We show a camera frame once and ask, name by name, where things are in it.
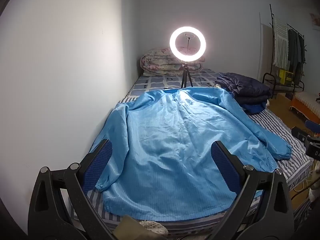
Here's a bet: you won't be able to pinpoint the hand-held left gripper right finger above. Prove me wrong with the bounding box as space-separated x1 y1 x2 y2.
204 141 295 240

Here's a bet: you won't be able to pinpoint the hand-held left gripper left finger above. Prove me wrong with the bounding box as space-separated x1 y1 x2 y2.
27 139 118 240

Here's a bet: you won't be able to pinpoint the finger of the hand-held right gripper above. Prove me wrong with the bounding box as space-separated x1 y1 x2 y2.
305 119 320 130
291 127 313 143

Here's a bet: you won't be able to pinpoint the light blue striped work coat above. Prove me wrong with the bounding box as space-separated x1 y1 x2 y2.
89 87 292 223

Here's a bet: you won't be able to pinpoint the black clothes rack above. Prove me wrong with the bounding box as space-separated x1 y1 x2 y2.
262 4 307 99

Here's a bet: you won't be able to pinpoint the pile of dark folded clothes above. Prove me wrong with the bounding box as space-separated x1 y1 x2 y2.
215 72 272 105

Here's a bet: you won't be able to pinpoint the dark hanging clothes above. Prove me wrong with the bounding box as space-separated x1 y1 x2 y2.
287 29 306 78

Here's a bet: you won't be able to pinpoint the orange stool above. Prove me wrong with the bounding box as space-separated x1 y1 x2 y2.
289 91 320 124

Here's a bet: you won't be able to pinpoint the grey striped bed sheet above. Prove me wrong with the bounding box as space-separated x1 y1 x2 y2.
67 94 313 233

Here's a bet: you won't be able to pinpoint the folded bright blue garment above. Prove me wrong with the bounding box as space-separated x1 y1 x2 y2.
241 101 268 115

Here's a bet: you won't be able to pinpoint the yellow box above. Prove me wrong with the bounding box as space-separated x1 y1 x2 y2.
279 69 294 85

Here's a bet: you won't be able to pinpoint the beige cloth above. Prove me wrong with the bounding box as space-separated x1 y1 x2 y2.
114 215 155 240

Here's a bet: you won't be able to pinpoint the white knit cloth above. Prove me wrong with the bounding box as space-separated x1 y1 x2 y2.
138 219 168 236

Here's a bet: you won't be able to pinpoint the white striped hanging cloth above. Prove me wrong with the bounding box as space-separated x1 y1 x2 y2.
272 15 290 68

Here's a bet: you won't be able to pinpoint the blue checkered blanket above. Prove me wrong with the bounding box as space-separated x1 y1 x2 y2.
125 68 223 98

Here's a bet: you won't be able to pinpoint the folded floral quilt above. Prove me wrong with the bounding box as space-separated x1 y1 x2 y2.
140 48 204 77

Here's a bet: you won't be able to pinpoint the black ring light cable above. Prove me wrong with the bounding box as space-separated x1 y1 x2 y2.
194 78 217 88

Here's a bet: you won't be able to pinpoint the white ring light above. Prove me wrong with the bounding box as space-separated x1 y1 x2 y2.
169 26 207 63

